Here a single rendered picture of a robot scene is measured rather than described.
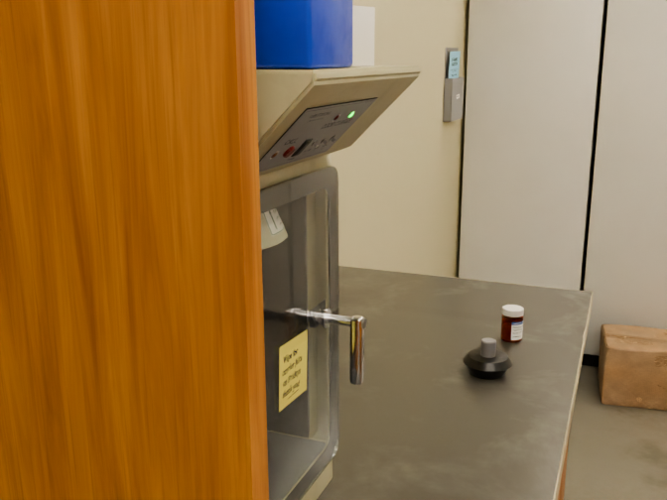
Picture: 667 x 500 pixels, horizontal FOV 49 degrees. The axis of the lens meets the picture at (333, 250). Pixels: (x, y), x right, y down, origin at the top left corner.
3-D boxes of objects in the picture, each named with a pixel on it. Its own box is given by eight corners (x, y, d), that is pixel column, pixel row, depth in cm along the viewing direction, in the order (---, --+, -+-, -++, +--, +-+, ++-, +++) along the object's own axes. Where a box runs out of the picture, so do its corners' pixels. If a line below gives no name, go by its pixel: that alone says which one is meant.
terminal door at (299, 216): (222, 591, 76) (203, 208, 66) (333, 449, 103) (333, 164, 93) (229, 593, 75) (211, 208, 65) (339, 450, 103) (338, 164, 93)
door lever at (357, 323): (329, 374, 97) (322, 382, 94) (329, 305, 94) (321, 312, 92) (368, 380, 95) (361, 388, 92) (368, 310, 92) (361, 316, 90)
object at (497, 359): (458, 378, 137) (459, 345, 136) (467, 360, 146) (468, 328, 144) (507, 386, 134) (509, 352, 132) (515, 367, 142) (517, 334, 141)
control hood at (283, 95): (194, 187, 64) (187, 69, 62) (332, 146, 93) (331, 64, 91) (315, 195, 60) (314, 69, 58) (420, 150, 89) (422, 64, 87)
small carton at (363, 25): (309, 65, 78) (308, 6, 77) (336, 65, 82) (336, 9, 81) (347, 66, 75) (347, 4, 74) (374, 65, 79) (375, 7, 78)
